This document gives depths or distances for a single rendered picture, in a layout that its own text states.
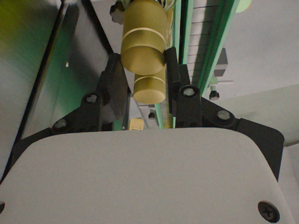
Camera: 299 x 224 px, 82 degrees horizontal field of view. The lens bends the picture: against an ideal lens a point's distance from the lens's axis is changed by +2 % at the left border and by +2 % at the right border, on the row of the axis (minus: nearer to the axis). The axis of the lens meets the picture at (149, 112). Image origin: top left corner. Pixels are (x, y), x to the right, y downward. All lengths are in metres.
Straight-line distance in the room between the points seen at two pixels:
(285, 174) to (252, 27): 6.19
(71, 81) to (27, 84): 0.14
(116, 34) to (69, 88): 0.23
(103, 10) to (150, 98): 0.33
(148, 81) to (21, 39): 0.13
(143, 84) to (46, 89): 0.12
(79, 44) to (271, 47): 0.69
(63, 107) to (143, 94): 0.19
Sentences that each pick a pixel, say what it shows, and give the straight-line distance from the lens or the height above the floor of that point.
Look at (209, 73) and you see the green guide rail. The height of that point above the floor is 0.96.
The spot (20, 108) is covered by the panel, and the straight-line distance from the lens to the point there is 0.21.
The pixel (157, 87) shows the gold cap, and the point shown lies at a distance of 0.16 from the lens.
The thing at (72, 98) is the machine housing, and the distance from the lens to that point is 0.35.
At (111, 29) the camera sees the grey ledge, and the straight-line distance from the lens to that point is 0.50.
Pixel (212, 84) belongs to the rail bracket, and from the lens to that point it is 0.55.
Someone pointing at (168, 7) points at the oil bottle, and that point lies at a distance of 0.19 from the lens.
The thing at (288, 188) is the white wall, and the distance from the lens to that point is 6.71.
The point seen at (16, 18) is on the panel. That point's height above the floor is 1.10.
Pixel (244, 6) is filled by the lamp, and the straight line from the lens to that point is 0.52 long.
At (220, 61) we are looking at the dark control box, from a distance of 0.71.
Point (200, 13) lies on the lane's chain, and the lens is 0.47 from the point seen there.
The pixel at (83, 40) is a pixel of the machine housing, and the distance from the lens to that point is 0.42.
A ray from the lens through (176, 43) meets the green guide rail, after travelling 0.40.
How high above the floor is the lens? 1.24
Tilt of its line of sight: 23 degrees down
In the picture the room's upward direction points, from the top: 178 degrees counter-clockwise
